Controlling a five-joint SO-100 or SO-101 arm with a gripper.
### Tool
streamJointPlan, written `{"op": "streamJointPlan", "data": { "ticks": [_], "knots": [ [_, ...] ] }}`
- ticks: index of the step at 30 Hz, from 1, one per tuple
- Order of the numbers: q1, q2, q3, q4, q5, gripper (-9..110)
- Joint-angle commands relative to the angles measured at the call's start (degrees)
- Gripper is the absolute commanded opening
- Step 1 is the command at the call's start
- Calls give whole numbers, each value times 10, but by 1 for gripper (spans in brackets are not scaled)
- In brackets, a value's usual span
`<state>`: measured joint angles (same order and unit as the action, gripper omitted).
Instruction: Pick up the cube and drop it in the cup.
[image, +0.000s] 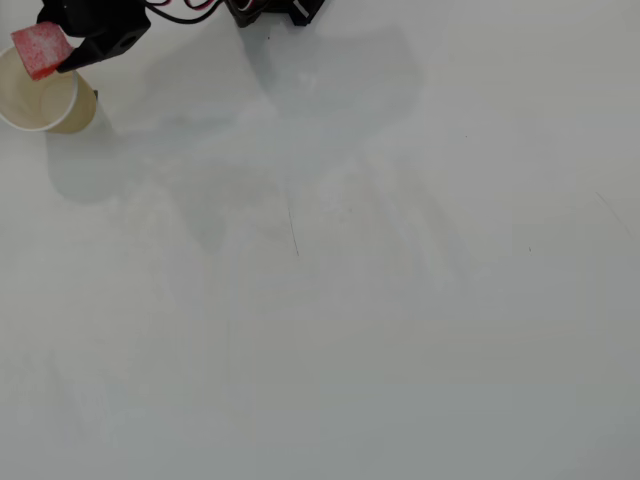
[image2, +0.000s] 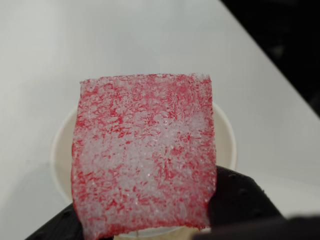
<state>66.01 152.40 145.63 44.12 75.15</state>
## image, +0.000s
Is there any red foam cube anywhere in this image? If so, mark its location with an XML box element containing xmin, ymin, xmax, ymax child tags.
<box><xmin>10</xmin><ymin>20</ymin><xmax>75</xmax><ymax>82</ymax></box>

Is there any beige paper cup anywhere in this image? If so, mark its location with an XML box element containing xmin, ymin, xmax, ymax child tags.
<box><xmin>0</xmin><ymin>45</ymin><xmax>99</xmax><ymax>135</ymax></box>

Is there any red black white servo cable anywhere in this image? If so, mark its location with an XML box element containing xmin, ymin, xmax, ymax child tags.
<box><xmin>142</xmin><ymin>0</ymin><xmax>229</xmax><ymax>24</ymax></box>

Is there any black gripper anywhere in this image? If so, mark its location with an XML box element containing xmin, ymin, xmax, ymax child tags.
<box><xmin>38</xmin><ymin>0</ymin><xmax>153</xmax><ymax>75</ymax></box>

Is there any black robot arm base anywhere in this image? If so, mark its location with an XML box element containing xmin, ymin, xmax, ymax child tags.
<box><xmin>226</xmin><ymin>0</ymin><xmax>327</xmax><ymax>29</ymax></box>

